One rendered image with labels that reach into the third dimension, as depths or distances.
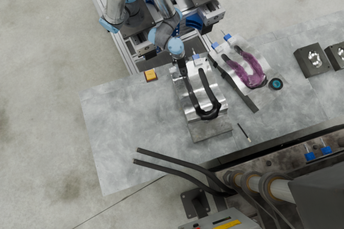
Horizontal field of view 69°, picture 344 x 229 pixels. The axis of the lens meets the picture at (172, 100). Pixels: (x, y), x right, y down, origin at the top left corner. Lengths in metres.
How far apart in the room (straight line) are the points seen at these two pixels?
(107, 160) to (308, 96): 1.37
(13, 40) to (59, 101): 0.90
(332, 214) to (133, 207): 2.07
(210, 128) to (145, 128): 0.41
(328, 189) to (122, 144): 1.32
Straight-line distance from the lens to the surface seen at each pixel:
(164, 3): 1.26
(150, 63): 2.40
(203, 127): 1.56
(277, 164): 1.73
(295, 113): 1.81
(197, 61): 1.62
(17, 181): 2.82
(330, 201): 0.51
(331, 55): 2.01
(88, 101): 1.75
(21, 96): 2.94
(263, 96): 1.64
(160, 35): 1.29
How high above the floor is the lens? 2.40
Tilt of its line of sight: 75 degrees down
